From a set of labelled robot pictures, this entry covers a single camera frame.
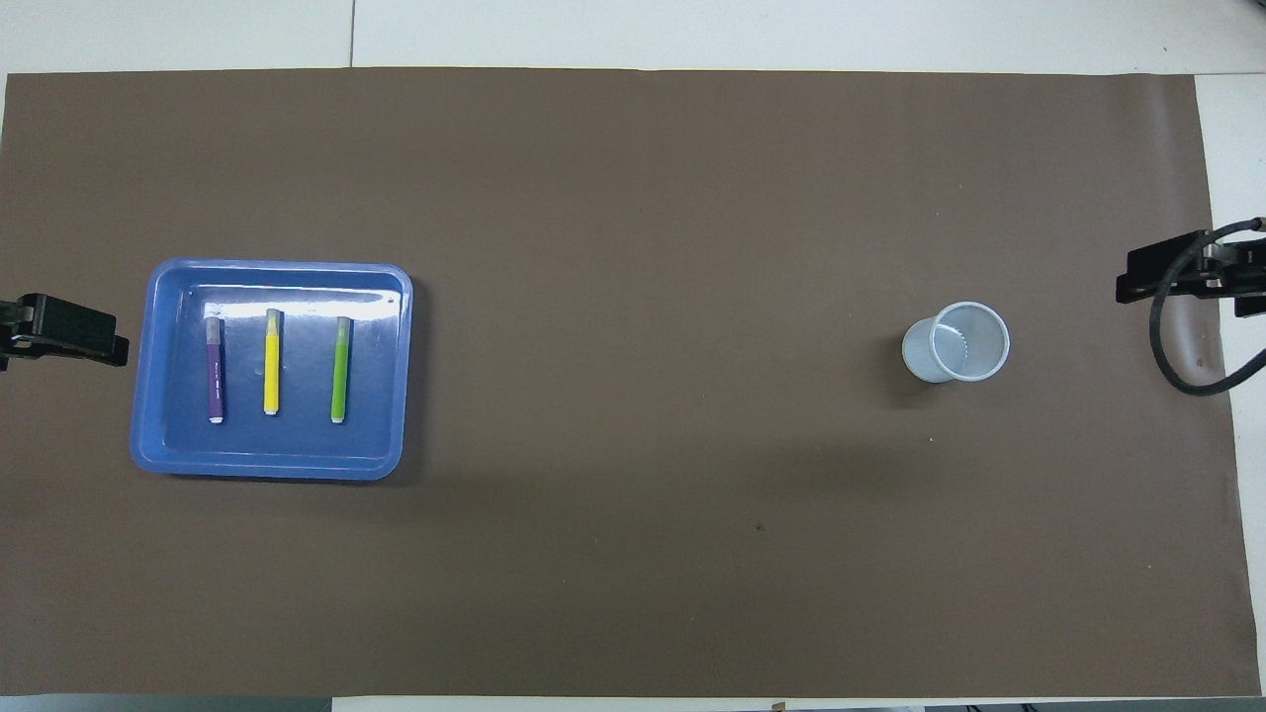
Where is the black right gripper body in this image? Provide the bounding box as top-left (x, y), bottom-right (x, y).
top-left (1205, 235), bottom-right (1266, 318)

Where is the green marker pen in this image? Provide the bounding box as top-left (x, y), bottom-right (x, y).
top-left (330, 315), bottom-right (353, 425)

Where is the translucent plastic cup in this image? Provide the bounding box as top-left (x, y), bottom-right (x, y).
top-left (901, 302), bottom-right (1012, 385)

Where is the blue plastic tray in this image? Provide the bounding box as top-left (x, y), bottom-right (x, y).
top-left (130, 259), bottom-right (414, 483)

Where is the yellow marker pen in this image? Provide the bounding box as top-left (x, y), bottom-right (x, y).
top-left (263, 309), bottom-right (284, 417)

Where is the brown table mat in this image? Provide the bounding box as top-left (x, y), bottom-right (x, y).
top-left (0, 67), bottom-right (1263, 699)

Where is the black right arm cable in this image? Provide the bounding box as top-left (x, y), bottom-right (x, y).
top-left (1149, 218), bottom-right (1266, 398)

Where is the purple marker pen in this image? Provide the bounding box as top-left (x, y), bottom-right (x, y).
top-left (205, 316), bottom-right (226, 426)

